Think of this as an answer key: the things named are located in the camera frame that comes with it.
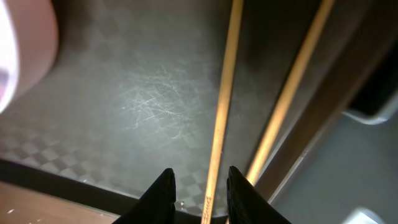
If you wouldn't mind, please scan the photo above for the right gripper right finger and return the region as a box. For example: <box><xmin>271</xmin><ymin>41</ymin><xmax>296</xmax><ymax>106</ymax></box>
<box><xmin>227</xmin><ymin>166</ymin><xmax>290</xmax><ymax>224</ymax></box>

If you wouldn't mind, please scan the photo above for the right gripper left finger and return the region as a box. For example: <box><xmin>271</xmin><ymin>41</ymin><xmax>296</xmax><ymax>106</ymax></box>
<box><xmin>113</xmin><ymin>168</ymin><xmax>176</xmax><ymax>224</ymax></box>

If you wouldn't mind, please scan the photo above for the wooden chopstick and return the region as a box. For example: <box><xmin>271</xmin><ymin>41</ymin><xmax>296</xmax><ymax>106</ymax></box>
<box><xmin>201</xmin><ymin>0</ymin><xmax>244</xmax><ymax>224</ymax></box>
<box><xmin>246</xmin><ymin>0</ymin><xmax>335</xmax><ymax>185</ymax></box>

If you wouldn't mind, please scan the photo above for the white bowl with rice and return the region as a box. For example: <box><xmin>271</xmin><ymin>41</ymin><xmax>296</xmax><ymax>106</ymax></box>
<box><xmin>1</xmin><ymin>0</ymin><xmax>59</xmax><ymax>111</ymax></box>

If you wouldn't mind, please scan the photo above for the grey dishwasher rack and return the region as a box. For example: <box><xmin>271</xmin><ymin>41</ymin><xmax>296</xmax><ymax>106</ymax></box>
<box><xmin>272</xmin><ymin>113</ymin><xmax>397</xmax><ymax>223</ymax></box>

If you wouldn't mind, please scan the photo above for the dark brown serving tray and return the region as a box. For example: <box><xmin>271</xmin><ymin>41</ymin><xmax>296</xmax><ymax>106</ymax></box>
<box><xmin>1</xmin><ymin>1</ymin><xmax>397</xmax><ymax>223</ymax></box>

